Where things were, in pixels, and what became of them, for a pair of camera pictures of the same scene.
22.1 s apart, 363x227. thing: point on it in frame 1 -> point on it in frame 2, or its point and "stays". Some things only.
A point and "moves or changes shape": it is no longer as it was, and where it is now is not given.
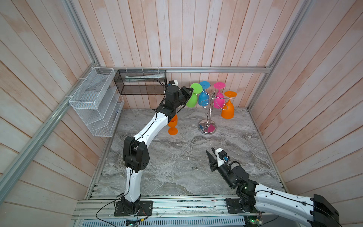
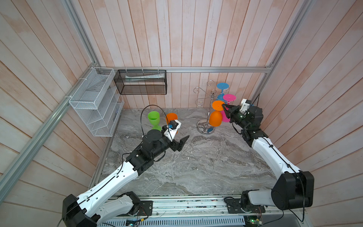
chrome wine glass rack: [208, 126] stays
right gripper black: [212, 161] -> [233, 111]
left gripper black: [184, 90] -> [176, 145]
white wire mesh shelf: [99, 102] stays
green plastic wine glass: [193, 100] moves or changes shape
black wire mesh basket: [141, 81] stays
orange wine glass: [229, 113] -> [215, 116]
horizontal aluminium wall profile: [184, 68] stays
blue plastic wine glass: [203, 96] -> [222, 86]
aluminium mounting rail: [102, 206] stays
